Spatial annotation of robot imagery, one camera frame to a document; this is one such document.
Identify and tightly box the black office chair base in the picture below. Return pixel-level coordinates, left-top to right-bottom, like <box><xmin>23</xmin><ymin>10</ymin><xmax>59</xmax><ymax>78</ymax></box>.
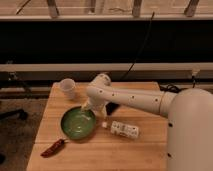
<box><xmin>0</xmin><ymin>109</ymin><xmax>28</xmax><ymax>120</ymax></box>

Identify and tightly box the black power cable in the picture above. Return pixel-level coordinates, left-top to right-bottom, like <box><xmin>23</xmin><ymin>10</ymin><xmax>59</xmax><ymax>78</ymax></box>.
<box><xmin>159</xmin><ymin>75</ymin><xmax>197</xmax><ymax>94</ymax></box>

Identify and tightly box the black rectangular case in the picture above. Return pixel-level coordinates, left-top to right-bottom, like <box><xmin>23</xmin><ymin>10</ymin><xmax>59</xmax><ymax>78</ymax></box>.
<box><xmin>106</xmin><ymin>103</ymin><xmax>120</xmax><ymax>116</ymax></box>

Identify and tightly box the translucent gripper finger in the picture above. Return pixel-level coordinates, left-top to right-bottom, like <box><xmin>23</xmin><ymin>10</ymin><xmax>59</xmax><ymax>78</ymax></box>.
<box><xmin>102</xmin><ymin>106</ymin><xmax>107</xmax><ymax>119</ymax></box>
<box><xmin>81</xmin><ymin>100</ymin><xmax>91</xmax><ymax>111</ymax></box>

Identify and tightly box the white plastic cup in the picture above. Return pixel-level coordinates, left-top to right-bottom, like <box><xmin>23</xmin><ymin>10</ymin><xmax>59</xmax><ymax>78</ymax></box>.
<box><xmin>59</xmin><ymin>78</ymin><xmax>75</xmax><ymax>99</ymax></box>

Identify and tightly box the black hanging cable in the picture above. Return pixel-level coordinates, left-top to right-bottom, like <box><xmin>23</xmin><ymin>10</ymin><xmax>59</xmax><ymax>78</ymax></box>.
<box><xmin>118</xmin><ymin>11</ymin><xmax>156</xmax><ymax>82</ymax></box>

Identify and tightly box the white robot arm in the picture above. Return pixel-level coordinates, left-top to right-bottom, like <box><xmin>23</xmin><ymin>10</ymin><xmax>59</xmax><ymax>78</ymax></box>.
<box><xmin>82</xmin><ymin>73</ymin><xmax>213</xmax><ymax>171</ymax></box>

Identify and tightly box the green ceramic bowl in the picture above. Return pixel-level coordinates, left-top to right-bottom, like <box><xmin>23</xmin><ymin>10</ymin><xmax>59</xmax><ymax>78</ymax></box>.
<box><xmin>60</xmin><ymin>106</ymin><xmax>96</xmax><ymax>140</ymax></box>

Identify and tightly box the red chili pepper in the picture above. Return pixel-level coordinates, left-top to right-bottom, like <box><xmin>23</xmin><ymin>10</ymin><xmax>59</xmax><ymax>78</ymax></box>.
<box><xmin>41</xmin><ymin>139</ymin><xmax>65</xmax><ymax>158</ymax></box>

